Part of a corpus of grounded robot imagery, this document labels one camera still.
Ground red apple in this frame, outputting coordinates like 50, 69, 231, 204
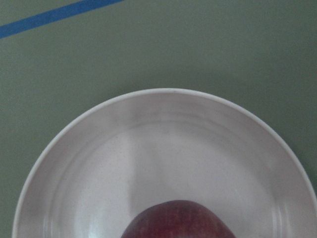
122, 200, 235, 238

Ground pink plate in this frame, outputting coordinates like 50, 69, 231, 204
12, 89, 317, 238

